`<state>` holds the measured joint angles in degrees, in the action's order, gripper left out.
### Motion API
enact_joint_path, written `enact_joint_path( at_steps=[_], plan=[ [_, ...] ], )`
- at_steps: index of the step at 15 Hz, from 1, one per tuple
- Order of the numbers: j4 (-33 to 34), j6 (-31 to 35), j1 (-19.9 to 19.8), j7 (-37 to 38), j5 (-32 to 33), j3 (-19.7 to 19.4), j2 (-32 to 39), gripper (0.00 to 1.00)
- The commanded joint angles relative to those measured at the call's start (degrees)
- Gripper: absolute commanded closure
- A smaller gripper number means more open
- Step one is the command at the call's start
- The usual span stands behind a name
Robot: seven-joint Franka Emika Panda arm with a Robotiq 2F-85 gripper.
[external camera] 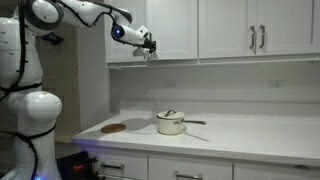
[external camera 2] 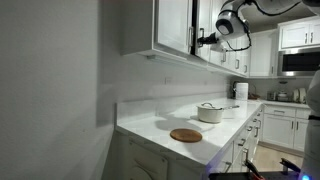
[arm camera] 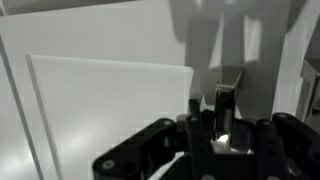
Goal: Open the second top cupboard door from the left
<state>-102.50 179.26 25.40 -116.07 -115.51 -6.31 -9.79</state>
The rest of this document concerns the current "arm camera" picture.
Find white end cupboard door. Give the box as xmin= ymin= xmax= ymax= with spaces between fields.
xmin=272 ymin=0 xmax=320 ymax=118

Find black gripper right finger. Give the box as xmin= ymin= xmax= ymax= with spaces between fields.
xmin=254 ymin=111 xmax=320 ymax=180

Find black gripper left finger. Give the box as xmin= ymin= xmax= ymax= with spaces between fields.
xmin=92 ymin=98 xmax=216 ymax=180

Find metal cupboard door handle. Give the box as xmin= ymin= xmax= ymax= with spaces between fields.
xmin=299 ymin=58 xmax=320 ymax=122
xmin=212 ymin=65 xmax=245 ymax=155

